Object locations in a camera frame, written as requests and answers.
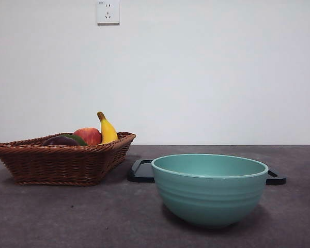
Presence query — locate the teal ribbed bowl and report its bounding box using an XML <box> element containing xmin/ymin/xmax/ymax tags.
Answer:
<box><xmin>151</xmin><ymin>153</ymin><xmax>269</xmax><ymax>229</ymax></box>

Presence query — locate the dark red plum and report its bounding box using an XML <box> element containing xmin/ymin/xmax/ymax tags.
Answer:
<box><xmin>42</xmin><ymin>135</ymin><xmax>80</xmax><ymax>146</ymax></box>

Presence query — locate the yellow banana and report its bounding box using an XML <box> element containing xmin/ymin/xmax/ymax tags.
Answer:
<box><xmin>97</xmin><ymin>111</ymin><xmax>119</xmax><ymax>144</ymax></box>

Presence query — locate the black rectangular tray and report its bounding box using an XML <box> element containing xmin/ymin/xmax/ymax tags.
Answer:
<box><xmin>127</xmin><ymin>159</ymin><xmax>287</xmax><ymax>185</ymax></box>

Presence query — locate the red apple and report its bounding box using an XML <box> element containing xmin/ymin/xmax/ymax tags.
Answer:
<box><xmin>73</xmin><ymin>127</ymin><xmax>102</xmax><ymax>146</ymax></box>

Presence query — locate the green avocado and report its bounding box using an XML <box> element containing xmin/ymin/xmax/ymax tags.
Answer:
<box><xmin>61</xmin><ymin>134</ymin><xmax>88</xmax><ymax>146</ymax></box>

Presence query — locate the brown wicker basket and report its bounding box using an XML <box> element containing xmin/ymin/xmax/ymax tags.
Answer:
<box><xmin>0</xmin><ymin>132</ymin><xmax>136</xmax><ymax>187</ymax></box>

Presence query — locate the white wall socket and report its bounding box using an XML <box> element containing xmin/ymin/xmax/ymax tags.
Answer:
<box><xmin>97</xmin><ymin>0</ymin><xmax>120</xmax><ymax>26</ymax></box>

